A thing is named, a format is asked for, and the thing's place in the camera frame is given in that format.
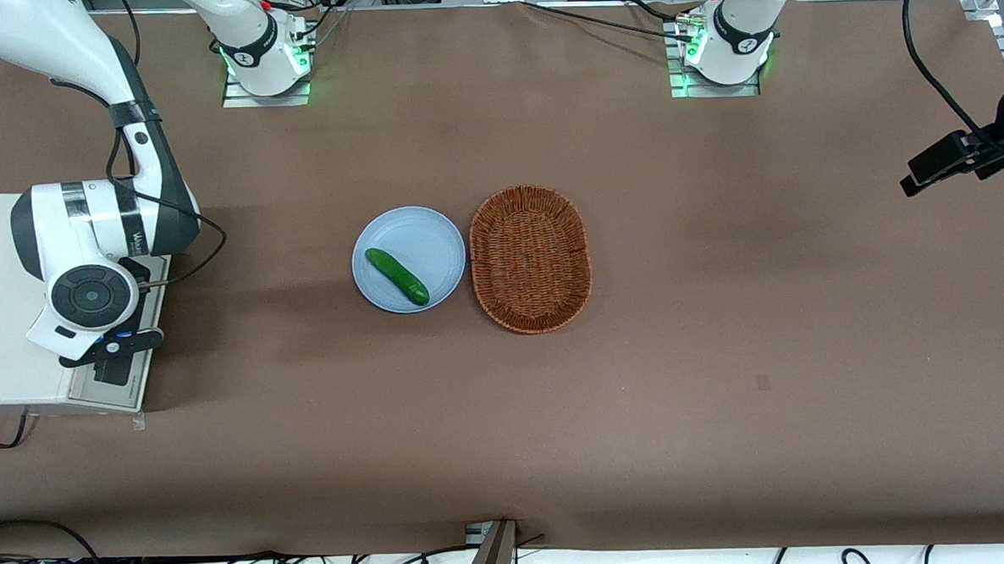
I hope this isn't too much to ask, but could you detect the green cucumber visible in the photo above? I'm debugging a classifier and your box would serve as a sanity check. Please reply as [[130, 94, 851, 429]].
[[364, 246, 431, 309]]

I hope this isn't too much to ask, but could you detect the brown table cover sheet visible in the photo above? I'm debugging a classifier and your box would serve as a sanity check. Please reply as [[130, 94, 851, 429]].
[[0, 0, 1004, 564]]

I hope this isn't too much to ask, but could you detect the light blue round plate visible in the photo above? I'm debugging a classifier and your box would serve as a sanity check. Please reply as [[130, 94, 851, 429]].
[[350, 203, 469, 317]]

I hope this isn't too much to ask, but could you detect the brown oval wicker basket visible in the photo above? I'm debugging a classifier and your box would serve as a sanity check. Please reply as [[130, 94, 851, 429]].
[[466, 182, 596, 338]]

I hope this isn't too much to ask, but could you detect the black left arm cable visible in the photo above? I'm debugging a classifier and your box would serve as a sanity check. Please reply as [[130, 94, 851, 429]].
[[900, 0, 1004, 168]]

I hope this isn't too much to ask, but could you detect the long black floor cable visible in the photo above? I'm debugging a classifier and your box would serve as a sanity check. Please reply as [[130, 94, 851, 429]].
[[0, 515, 102, 564]]

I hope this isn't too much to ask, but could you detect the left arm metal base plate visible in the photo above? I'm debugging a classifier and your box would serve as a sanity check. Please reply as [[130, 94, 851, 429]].
[[667, 17, 762, 100]]

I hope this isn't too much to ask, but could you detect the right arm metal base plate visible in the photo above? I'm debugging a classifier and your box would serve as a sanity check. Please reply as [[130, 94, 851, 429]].
[[219, 45, 316, 109]]

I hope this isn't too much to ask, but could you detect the black cable across table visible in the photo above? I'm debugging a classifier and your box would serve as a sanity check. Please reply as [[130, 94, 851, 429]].
[[507, 0, 704, 52]]

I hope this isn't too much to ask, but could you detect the metal camera post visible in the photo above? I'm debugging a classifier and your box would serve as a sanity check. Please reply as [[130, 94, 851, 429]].
[[457, 518, 521, 564]]

